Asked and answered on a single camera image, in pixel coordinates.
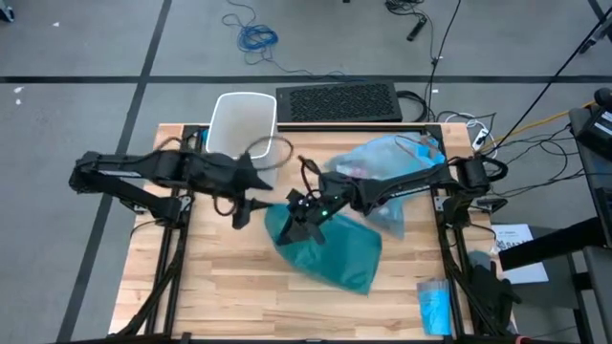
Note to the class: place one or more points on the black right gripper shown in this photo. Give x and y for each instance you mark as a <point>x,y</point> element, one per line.
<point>311,208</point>

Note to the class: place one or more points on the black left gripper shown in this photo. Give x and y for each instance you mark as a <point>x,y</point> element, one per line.
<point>215,174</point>

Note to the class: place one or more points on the large teal cloth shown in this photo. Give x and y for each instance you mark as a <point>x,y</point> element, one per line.
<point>344,258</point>

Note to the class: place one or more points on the white plastic trash bin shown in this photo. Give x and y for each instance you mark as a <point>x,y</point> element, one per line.
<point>239,124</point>

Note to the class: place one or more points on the light blue trash bag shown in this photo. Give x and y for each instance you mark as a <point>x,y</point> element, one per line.
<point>382,155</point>

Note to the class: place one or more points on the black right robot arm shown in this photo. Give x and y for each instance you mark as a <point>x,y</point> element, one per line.
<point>406,186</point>

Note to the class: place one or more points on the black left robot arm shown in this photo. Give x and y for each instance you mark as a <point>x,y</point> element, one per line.
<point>119,167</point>

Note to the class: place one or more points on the black perforated metal case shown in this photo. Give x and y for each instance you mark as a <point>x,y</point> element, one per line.
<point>339,101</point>

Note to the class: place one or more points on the white power strip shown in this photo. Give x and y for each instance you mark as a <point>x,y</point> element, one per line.
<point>479,138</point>

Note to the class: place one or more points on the white printed sheet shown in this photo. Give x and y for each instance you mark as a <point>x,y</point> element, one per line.
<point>514,236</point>

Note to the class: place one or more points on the black power strip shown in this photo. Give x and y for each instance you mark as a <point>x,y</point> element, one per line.
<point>416,28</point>

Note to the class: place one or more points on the black box device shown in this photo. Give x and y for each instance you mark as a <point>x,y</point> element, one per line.
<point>595,129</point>

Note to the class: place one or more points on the black stand leg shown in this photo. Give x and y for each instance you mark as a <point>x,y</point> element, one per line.
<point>595,31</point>

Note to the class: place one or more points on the black aluminium rig frame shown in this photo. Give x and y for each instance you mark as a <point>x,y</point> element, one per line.
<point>334,128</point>

